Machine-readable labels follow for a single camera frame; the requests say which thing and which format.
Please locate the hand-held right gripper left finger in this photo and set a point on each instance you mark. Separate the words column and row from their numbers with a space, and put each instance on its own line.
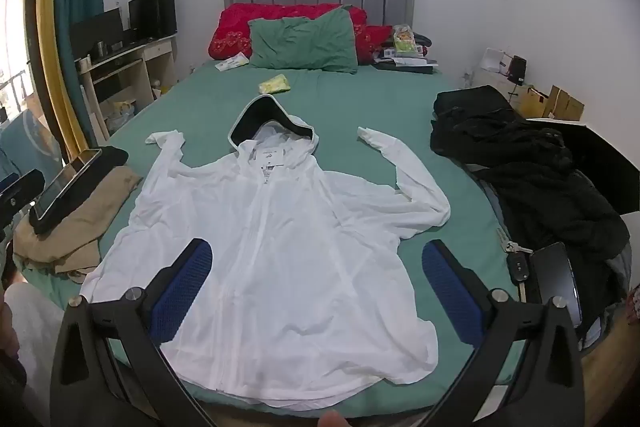
column 182, row 287

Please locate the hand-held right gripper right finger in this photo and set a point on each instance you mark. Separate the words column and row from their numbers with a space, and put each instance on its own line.
column 452, row 292

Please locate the white hooded jacket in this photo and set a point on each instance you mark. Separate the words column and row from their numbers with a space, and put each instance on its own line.
column 280, row 257

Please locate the pile of black clothes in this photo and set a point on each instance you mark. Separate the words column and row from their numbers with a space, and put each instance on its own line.
column 530, row 167

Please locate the black tablet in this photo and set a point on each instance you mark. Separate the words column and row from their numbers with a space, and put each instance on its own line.
column 62, row 184

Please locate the blue printed cloth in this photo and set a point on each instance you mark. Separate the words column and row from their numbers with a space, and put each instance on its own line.
column 30, row 137

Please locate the car key bunch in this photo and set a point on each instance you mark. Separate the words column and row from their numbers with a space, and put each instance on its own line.
column 519, row 269

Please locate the beige pants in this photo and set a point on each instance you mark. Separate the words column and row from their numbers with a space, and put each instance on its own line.
column 85, row 219

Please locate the black smartphone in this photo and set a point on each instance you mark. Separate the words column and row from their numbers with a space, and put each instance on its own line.
column 555, row 282

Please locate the black cloth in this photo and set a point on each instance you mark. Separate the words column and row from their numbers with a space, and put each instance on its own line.
column 114, row 157

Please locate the person's grey trouser leg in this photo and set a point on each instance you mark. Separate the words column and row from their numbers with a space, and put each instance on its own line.
column 35, row 332

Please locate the window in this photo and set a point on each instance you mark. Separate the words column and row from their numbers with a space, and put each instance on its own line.
column 12, row 47

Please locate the small black monitor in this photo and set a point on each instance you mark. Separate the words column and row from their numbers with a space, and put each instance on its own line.
column 97, row 32

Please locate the wooden shelf unit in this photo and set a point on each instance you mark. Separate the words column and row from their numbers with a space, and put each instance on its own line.
column 142, row 57

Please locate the yellow curtain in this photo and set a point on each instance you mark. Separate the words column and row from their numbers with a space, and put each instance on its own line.
column 50, row 7

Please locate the brown paper bag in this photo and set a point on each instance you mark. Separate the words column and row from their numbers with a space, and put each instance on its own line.
column 531, row 103

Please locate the cardboard boxes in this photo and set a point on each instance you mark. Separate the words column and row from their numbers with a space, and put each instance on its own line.
column 567, row 104

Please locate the yellow packet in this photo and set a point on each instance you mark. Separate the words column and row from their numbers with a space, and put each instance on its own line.
column 274, row 84

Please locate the white paper packet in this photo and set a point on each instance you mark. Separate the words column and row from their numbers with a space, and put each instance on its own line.
column 231, row 63

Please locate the large black monitor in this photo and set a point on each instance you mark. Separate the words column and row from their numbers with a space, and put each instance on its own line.
column 152, row 12

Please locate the black speaker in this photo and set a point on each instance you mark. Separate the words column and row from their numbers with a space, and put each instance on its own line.
column 516, row 69

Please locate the white box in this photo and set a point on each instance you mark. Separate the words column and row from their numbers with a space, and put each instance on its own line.
column 492, row 59

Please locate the green snack bag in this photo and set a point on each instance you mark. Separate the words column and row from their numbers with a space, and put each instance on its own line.
column 404, row 39

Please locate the red quilt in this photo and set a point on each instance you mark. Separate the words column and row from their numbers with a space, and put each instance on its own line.
column 232, row 29

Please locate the green pillow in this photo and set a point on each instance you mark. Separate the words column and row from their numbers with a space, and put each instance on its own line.
column 305, row 39

